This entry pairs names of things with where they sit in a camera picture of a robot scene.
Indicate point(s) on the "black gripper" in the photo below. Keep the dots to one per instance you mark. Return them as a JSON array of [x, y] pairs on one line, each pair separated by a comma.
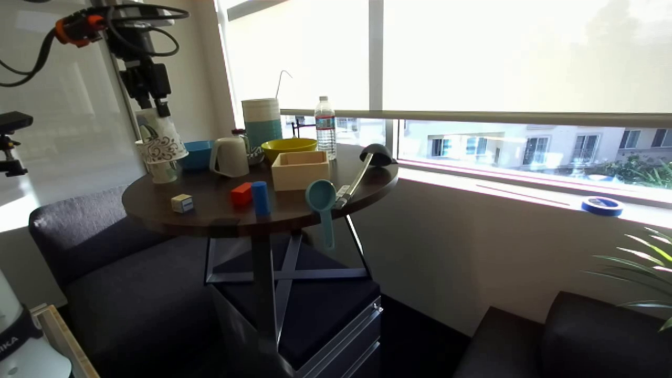
[[146, 78]]

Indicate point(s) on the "patterned paper cup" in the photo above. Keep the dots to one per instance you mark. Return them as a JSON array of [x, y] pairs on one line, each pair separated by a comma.
[[162, 174], [158, 139]]

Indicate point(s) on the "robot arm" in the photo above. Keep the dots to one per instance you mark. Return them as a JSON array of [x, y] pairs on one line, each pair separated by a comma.
[[135, 32]]

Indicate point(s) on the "upright patterned paper cup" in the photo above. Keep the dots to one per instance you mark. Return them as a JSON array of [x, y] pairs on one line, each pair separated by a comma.
[[162, 174]]

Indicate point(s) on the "white mug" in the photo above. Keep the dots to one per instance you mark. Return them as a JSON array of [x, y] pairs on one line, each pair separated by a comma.
[[230, 159]]

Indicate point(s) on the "small yellow white cube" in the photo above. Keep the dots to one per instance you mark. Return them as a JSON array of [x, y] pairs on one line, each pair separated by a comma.
[[180, 205]]

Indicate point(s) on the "white and teal canister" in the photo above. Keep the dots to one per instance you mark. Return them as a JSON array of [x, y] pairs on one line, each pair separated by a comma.
[[261, 118]]

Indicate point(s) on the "round dark wooden table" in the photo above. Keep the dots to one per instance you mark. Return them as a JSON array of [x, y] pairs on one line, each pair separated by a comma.
[[275, 241]]

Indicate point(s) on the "yellow bowl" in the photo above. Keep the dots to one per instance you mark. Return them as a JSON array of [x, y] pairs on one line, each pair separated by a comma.
[[284, 145]]

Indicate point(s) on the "red block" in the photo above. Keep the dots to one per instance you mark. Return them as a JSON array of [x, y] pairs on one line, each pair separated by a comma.
[[241, 197]]

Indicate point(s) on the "blue block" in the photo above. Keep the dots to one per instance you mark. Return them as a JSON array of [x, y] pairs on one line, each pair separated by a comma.
[[261, 198]]

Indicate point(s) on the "wooden box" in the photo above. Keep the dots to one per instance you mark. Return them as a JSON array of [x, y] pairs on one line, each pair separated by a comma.
[[298, 169]]

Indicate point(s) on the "plastic water bottle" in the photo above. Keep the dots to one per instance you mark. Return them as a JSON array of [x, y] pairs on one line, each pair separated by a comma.
[[326, 129]]

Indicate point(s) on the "teal scoop spoon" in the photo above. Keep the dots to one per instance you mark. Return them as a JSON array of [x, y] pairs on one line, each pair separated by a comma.
[[319, 198]]

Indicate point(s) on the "black round object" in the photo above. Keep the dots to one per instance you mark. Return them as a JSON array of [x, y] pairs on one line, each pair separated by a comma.
[[377, 156]]

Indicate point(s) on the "blue tape roll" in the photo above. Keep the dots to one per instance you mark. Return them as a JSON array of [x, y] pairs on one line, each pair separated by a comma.
[[600, 207]]

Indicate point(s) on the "black sofa left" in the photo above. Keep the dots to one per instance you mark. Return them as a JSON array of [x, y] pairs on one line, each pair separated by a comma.
[[580, 338]]

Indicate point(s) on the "green plant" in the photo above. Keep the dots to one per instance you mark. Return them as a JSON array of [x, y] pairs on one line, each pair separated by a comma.
[[647, 263]]

